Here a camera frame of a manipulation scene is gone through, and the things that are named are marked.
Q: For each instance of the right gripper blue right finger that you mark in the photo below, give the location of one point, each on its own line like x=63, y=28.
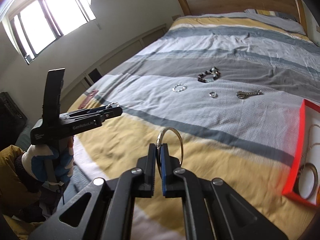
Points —
x=168, y=164

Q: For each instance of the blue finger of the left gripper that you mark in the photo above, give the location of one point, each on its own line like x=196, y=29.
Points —
x=111, y=112

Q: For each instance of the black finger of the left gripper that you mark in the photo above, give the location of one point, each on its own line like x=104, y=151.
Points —
x=102, y=108

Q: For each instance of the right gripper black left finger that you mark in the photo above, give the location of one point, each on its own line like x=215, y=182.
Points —
x=146, y=180

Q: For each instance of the thin silver bangle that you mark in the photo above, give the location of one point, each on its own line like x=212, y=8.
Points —
x=159, y=141

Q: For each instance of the dark brown bangle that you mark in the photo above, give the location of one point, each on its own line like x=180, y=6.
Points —
x=306, y=183

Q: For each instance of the red jewelry box tray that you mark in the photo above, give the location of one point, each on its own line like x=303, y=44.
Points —
x=307, y=150

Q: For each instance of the blue white gloved left hand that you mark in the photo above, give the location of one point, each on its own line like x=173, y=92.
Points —
x=45, y=163

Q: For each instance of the window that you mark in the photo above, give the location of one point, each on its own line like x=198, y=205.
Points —
x=36, y=24

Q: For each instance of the striped duvet cover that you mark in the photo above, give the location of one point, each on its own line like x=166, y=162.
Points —
x=232, y=86

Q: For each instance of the wooden headboard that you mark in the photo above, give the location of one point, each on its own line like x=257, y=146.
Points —
x=199, y=7

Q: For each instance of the grey pillow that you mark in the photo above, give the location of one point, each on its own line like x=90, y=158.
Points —
x=283, y=20

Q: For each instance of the low wall cabinet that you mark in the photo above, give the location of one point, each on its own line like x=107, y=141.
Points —
x=107, y=63

